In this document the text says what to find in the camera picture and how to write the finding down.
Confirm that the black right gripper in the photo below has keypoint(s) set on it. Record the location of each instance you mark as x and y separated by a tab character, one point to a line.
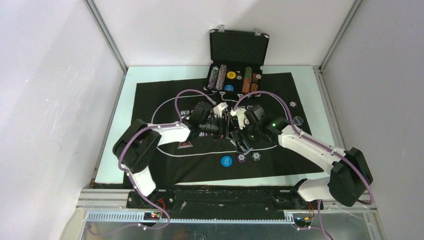
240	146

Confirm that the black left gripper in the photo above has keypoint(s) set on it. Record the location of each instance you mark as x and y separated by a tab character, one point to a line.
220	130

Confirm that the purple chip bottom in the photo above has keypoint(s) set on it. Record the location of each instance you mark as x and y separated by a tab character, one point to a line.
241	158

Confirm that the blue round button chip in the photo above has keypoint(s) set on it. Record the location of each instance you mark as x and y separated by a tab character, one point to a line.
226	161

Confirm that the blue yellow chip bottom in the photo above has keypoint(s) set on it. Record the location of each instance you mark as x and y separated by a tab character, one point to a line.
256	156

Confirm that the red triangular all-in marker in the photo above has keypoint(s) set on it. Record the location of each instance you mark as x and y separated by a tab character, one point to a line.
184	145

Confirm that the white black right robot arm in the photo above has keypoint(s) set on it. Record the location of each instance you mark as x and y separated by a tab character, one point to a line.
348	173

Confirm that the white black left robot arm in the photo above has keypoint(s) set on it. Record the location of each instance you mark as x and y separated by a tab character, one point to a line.
137	146

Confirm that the black poker felt mat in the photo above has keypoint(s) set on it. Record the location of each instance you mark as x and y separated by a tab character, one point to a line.
164	101

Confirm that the pink grey chip row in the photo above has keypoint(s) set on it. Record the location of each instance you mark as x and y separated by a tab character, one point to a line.
221	77

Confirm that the blue button in case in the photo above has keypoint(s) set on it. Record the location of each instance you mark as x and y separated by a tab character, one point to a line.
229	88

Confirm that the purple chip row in case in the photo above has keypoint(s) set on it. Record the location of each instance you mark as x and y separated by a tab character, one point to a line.
213	78

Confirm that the green orange chip row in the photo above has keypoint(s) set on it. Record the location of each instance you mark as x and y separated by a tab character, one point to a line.
247	80

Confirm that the yellow button in case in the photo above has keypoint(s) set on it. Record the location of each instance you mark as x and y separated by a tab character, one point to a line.
231	75

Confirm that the brown chip row in case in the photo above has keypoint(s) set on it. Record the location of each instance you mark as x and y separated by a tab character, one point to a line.
255	82

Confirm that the black aluminium chip case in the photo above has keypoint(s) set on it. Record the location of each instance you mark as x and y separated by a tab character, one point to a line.
237	50

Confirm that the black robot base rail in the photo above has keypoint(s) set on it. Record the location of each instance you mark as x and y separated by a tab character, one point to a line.
228	203

